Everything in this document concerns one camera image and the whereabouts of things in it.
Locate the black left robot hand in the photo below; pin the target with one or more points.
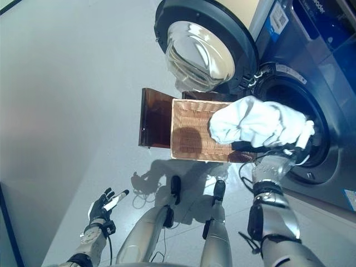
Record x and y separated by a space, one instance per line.
98 211

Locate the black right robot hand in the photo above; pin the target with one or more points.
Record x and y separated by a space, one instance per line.
242 146

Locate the white garment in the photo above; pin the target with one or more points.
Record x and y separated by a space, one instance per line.
258 122

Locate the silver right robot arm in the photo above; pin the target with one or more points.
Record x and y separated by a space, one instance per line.
275 217

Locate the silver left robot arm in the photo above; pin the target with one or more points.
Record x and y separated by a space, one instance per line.
94 244

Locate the dark grey washing machine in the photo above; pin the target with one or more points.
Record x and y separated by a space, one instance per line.
320 69

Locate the round glass washing machine door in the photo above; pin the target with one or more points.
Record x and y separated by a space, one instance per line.
222 33

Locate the silver left robot leg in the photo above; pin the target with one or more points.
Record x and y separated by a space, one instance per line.
142 231

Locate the silver robot leg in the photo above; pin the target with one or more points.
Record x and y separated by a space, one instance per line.
142 231
217 239

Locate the rectangular wicker laundry basket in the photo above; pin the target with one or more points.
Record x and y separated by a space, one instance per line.
192 119

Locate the brown transparent acrylic stand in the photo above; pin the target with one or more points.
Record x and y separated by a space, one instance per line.
155 119

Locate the silver right robot leg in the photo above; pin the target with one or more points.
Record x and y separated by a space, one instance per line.
217 239

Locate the wide blue label sticker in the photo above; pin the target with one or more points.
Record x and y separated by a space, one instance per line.
350 197

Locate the tall blue label sticker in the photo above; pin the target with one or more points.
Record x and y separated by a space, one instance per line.
276 20

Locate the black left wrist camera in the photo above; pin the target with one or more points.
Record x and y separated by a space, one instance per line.
109 228

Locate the white appliance cabinet frame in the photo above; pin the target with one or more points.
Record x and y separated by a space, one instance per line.
328 222

